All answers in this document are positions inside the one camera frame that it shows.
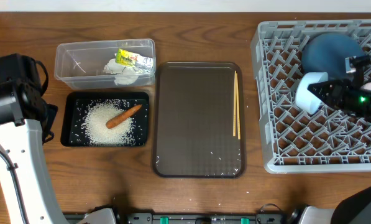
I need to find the dark blue plate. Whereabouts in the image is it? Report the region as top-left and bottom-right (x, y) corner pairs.
(301, 33), (365, 80)

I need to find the light blue bowl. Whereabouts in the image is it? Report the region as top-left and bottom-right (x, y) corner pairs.
(295, 72), (328, 114)

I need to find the brown serving tray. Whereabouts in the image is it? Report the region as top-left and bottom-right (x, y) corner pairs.
(152, 62), (246, 179)

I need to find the grey dishwasher rack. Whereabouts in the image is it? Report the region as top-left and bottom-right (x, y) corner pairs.
(250, 19), (371, 174)

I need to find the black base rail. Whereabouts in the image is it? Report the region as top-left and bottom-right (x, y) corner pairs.
(63, 203), (301, 224)

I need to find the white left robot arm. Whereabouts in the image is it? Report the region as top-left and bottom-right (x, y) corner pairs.
(0, 79), (70, 223)

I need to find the black food waste tray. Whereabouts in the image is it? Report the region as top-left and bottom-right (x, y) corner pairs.
(61, 91), (149, 147)

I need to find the white napkin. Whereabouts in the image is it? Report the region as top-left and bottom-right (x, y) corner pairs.
(103, 58), (139, 85)

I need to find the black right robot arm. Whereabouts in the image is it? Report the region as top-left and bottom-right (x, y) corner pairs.
(296, 80), (371, 223)

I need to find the pile of white rice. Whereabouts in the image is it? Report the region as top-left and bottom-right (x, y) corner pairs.
(81, 100), (135, 146)

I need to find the clear plastic bin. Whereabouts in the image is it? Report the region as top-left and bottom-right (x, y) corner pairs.
(54, 39), (157, 90)

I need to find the orange carrot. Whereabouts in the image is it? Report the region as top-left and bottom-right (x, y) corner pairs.
(106, 105), (142, 129)

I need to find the yellow green snack wrapper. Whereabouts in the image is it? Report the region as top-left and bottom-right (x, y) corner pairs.
(115, 49), (153, 72)

